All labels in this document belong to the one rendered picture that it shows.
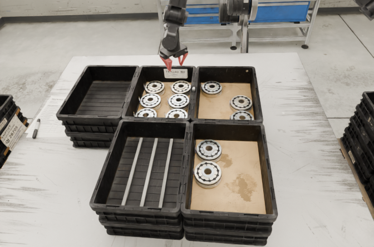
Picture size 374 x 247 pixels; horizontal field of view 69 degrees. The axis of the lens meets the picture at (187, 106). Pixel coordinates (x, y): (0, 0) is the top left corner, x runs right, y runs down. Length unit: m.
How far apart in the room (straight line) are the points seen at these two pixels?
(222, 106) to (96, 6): 3.27
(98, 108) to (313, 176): 1.05
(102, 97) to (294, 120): 1.01
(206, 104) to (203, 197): 0.49
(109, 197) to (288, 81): 1.21
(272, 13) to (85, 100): 2.33
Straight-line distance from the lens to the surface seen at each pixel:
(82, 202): 1.29
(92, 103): 1.49
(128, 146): 1.23
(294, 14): 3.33
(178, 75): 1.48
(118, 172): 1.16
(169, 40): 1.03
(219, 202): 1.04
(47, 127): 1.66
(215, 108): 1.34
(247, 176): 1.11
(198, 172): 1.07
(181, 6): 1.05
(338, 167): 1.40
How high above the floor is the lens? 1.75
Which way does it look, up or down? 43 degrees down
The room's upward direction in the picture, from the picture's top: 4 degrees counter-clockwise
